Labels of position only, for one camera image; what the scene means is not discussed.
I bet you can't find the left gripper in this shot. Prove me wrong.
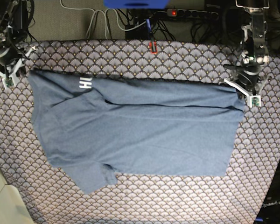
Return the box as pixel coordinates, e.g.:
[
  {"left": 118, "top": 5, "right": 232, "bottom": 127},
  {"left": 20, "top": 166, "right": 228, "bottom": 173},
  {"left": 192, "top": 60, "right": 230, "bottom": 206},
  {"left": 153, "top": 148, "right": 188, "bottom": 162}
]
[{"left": 235, "top": 64, "right": 263, "bottom": 93}]

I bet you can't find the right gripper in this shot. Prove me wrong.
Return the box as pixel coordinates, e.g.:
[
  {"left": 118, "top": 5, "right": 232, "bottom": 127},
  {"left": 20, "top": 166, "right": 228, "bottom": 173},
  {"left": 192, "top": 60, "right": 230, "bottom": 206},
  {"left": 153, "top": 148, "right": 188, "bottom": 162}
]
[{"left": 0, "top": 44, "right": 21, "bottom": 70}]

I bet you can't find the blue T-shirt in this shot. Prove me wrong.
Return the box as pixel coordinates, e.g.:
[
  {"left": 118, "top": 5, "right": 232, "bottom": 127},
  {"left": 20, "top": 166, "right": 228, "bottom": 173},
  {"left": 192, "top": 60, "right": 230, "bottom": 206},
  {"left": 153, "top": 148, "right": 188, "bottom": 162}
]
[{"left": 28, "top": 70, "right": 245, "bottom": 194}]

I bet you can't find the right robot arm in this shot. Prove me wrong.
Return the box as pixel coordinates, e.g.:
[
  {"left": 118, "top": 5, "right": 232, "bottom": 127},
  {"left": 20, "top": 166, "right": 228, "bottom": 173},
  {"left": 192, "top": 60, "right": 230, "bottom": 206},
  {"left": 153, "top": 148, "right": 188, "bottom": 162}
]
[{"left": 0, "top": 0, "right": 35, "bottom": 72}]

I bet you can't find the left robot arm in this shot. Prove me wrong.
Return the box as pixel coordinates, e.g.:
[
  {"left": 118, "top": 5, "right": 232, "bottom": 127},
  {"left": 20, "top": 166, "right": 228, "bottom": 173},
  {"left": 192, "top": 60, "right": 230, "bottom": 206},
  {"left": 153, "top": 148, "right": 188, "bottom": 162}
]
[{"left": 235, "top": 0, "right": 269, "bottom": 95}]

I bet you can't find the red table clamp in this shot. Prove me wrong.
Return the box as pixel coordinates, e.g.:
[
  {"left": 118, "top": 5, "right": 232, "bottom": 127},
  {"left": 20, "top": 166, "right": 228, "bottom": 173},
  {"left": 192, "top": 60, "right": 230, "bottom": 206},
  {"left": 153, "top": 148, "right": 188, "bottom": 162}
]
[{"left": 149, "top": 41, "right": 158, "bottom": 55}]

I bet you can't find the black power strip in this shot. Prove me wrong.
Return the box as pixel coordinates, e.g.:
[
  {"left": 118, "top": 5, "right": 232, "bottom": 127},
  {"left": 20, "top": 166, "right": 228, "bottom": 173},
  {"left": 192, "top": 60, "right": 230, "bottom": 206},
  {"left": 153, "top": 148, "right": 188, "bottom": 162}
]
[{"left": 166, "top": 8, "right": 219, "bottom": 21}]

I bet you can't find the blue box overhead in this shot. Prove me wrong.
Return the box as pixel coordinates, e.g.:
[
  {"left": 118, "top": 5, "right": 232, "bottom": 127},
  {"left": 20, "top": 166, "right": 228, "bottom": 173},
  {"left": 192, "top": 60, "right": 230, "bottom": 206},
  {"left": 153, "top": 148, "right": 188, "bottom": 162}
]
[{"left": 104, "top": 0, "right": 168, "bottom": 9}]

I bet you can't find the black OpenArm base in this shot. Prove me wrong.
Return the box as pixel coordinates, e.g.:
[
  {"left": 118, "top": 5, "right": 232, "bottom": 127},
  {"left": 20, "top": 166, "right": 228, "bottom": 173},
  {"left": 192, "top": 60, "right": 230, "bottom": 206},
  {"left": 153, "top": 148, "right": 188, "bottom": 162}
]
[{"left": 254, "top": 161, "right": 280, "bottom": 224}]

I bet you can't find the fan-patterned tablecloth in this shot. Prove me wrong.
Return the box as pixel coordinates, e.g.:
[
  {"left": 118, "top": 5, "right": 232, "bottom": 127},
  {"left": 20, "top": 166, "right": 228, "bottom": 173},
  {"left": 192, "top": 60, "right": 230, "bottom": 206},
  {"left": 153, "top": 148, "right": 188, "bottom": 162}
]
[{"left": 0, "top": 40, "right": 280, "bottom": 224}]

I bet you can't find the white cable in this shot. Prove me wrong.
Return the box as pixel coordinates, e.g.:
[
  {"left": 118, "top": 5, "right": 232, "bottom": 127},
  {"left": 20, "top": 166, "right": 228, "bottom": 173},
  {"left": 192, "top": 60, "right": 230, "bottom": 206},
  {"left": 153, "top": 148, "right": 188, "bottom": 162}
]
[{"left": 60, "top": 0, "right": 147, "bottom": 39}]

